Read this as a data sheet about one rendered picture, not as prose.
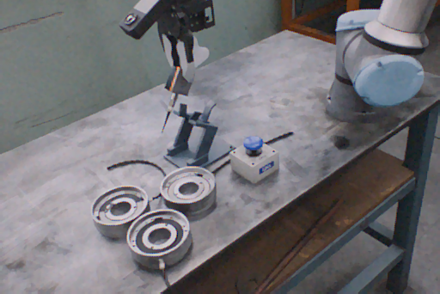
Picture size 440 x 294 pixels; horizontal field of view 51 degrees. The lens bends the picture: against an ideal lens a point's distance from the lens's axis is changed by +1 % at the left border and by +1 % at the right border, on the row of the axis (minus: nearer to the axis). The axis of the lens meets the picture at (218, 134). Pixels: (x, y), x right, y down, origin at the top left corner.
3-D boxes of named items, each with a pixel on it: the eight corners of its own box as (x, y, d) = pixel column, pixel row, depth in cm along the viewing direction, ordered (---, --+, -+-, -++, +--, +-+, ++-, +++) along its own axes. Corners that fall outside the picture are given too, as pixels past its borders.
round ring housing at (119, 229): (106, 250, 79) (100, 233, 77) (88, 216, 87) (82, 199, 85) (161, 223, 83) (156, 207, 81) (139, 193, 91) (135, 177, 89)
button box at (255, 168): (254, 185, 89) (253, 166, 86) (231, 169, 94) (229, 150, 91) (284, 167, 93) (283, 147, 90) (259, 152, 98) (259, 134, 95)
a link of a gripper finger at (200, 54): (217, 76, 89) (208, 30, 84) (193, 88, 86) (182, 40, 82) (207, 73, 91) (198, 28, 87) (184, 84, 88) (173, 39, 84)
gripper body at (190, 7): (216, 29, 85) (209, -38, 78) (180, 44, 81) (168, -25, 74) (192, 21, 90) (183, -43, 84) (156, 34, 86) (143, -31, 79)
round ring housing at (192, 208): (200, 225, 82) (197, 209, 79) (153, 210, 86) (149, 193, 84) (227, 189, 89) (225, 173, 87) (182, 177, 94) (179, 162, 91)
